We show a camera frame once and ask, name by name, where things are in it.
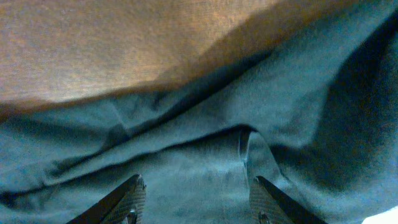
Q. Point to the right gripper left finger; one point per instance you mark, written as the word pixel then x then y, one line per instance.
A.
pixel 125 204

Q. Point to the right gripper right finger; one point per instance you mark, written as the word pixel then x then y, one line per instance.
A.
pixel 270 205

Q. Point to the dark green t-shirt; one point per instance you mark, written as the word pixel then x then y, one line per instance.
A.
pixel 317 117

